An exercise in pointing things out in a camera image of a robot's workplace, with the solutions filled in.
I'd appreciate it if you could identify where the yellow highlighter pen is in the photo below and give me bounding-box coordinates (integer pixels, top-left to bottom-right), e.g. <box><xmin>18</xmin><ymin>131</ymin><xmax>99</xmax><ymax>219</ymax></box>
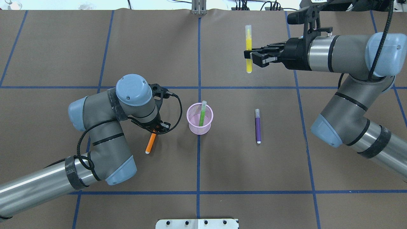
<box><xmin>245</xmin><ymin>24</ymin><xmax>252</xmax><ymax>74</ymax></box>

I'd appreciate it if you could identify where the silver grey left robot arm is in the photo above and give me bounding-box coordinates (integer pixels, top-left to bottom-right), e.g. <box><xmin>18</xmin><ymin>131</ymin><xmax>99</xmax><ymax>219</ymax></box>
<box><xmin>0</xmin><ymin>74</ymin><xmax>174</xmax><ymax>222</ymax></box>

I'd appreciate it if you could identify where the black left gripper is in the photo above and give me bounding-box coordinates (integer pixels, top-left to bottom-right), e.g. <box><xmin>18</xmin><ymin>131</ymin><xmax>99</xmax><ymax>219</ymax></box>
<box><xmin>132</xmin><ymin>114</ymin><xmax>170</xmax><ymax>133</ymax></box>

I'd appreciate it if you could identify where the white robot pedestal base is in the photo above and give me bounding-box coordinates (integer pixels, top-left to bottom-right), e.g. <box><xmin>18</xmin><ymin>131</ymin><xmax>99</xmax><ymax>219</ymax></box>
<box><xmin>155</xmin><ymin>219</ymin><xmax>240</xmax><ymax>229</ymax></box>

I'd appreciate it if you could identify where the black left camera cable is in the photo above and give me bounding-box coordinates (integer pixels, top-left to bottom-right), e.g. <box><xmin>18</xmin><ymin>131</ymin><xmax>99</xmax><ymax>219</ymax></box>
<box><xmin>76</xmin><ymin>92</ymin><xmax>183</xmax><ymax>188</ymax></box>

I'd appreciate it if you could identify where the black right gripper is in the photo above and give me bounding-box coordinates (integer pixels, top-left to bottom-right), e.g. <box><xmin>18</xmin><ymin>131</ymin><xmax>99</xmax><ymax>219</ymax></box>
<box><xmin>243</xmin><ymin>38</ymin><xmax>311</xmax><ymax>71</ymax></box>

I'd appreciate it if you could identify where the orange highlighter pen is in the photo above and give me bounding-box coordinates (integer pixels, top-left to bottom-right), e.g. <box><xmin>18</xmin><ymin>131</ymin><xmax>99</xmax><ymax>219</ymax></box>
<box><xmin>145</xmin><ymin>132</ymin><xmax>157</xmax><ymax>155</ymax></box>

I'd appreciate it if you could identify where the purple highlighter pen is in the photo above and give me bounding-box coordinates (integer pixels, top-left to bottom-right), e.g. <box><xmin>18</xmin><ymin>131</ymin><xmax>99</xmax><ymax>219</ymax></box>
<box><xmin>255</xmin><ymin>108</ymin><xmax>261</xmax><ymax>144</ymax></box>

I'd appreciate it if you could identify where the brown paper table cover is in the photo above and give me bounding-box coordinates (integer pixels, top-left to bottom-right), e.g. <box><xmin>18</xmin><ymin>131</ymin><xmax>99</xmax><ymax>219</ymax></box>
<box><xmin>1</xmin><ymin>9</ymin><xmax>406</xmax><ymax>229</ymax></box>

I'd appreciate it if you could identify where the black right camera cable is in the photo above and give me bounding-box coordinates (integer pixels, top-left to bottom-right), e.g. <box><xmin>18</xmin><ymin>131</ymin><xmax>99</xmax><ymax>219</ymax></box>
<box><xmin>337</xmin><ymin>0</ymin><xmax>396</xmax><ymax>89</ymax></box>

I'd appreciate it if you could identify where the black camera cable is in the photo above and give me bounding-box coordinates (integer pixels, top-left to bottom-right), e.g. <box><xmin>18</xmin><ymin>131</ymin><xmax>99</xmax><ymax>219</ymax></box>
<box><xmin>76</xmin><ymin>92</ymin><xmax>183</xmax><ymax>188</ymax></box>
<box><xmin>337</xmin><ymin>0</ymin><xmax>396</xmax><ymax>89</ymax></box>

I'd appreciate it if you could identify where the pink mesh pen holder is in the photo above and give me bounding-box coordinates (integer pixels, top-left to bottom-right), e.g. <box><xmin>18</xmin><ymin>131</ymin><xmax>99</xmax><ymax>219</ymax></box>
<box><xmin>186</xmin><ymin>102</ymin><xmax>213</xmax><ymax>135</ymax></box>

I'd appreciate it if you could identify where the aluminium frame post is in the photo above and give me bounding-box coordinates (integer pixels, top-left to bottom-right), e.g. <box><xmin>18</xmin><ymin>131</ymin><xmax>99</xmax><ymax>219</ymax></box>
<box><xmin>191</xmin><ymin>0</ymin><xmax>207</xmax><ymax>15</ymax></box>

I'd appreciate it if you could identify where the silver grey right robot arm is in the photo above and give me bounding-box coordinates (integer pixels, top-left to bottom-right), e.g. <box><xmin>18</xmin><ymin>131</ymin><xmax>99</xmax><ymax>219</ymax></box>
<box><xmin>244</xmin><ymin>32</ymin><xmax>406</xmax><ymax>181</ymax></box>

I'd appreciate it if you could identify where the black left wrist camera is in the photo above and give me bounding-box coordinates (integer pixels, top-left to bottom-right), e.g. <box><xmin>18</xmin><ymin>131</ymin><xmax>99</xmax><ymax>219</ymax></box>
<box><xmin>149</xmin><ymin>84</ymin><xmax>175</xmax><ymax>100</ymax></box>

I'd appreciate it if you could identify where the green highlighter pen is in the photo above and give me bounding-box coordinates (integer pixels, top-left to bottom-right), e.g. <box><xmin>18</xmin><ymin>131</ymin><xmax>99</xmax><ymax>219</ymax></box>
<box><xmin>199</xmin><ymin>100</ymin><xmax>207</xmax><ymax>127</ymax></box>

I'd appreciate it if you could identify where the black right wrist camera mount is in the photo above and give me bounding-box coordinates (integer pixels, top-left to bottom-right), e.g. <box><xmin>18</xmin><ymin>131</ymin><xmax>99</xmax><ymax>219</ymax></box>
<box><xmin>287</xmin><ymin>5</ymin><xmax>333</xmax><ymax>38</ymax></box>

